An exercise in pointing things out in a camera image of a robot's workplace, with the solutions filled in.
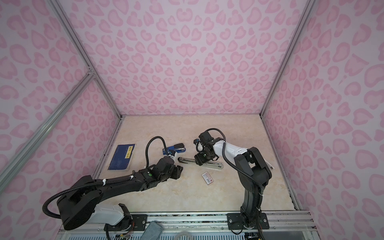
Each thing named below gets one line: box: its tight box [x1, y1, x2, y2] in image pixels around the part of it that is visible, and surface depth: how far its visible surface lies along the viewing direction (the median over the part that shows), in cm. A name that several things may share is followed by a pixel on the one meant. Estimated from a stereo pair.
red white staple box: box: [201, 171, 214, 186], surface depth 89 cm
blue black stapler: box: [162, 143, 186, 155], surface depth 100 cm
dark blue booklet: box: [107, 144, 136, 171], surface depth 97 cm
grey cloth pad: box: [140, 221, 163, 240], surface depth 70 cm
